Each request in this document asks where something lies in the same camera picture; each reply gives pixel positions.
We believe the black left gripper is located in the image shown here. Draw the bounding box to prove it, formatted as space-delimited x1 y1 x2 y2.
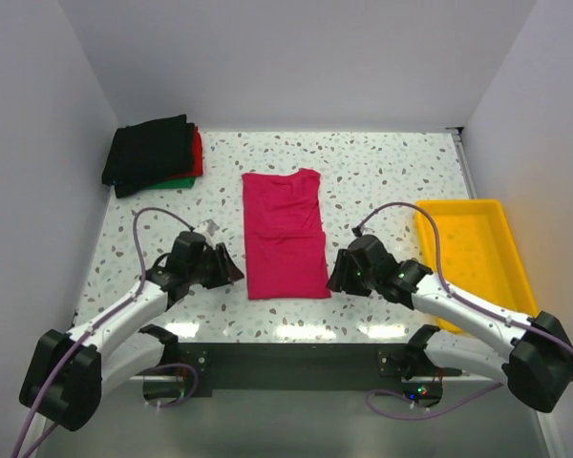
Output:
187 242 244 289

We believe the magenta pink t-shirt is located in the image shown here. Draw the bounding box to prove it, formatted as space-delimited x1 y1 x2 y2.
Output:
243 169 331 301

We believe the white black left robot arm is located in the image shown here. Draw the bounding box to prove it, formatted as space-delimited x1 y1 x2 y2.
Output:
19 231 244 431

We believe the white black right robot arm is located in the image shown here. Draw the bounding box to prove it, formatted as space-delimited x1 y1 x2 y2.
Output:
328 235 573 413

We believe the green folded t-shirt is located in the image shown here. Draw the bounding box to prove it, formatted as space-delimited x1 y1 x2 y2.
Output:
156 177 196 189

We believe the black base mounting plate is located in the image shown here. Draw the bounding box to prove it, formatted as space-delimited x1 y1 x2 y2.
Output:
142 343 461 404

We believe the red folded t-shirt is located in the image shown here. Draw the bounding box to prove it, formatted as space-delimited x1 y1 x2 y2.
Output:
190 127 203 177

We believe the yellow plastic tray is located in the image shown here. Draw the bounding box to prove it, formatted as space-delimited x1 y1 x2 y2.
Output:
416 199 539 317

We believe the black folded t-shirt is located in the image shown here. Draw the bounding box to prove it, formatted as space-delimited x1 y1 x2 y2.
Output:
101 114 196 198

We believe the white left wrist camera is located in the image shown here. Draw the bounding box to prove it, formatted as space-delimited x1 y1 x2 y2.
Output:
195 219 219 239

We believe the aluminium right side rail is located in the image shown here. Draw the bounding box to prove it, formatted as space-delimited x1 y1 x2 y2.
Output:
446 127 478 199

